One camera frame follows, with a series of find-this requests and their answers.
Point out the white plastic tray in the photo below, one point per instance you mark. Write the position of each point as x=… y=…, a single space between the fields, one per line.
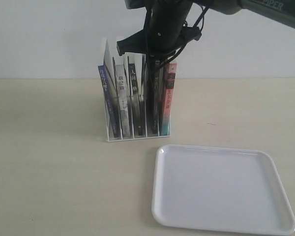
x=220 y=189

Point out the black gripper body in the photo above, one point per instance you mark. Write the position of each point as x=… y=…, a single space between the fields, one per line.
x=165 y=19

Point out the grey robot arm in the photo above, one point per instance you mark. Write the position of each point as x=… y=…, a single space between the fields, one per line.
x=282 y=11

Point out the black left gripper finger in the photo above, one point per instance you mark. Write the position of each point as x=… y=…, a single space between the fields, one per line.
x=150 y=85

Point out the white wire book rack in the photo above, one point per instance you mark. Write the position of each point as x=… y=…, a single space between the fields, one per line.
x=141 y=63

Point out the red teal spine book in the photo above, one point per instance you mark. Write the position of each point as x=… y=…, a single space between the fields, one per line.
x=167 y=95

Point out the blue moon cover book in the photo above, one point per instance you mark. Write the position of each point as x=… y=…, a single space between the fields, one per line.
x=109 y=90

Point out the white grey spine book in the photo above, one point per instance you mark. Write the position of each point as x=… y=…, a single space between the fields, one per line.
x=121 y=84

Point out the black white spine book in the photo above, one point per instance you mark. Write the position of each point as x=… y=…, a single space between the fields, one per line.
x=136 y=106

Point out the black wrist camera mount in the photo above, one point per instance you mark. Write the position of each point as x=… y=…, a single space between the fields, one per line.
x=138 y=43

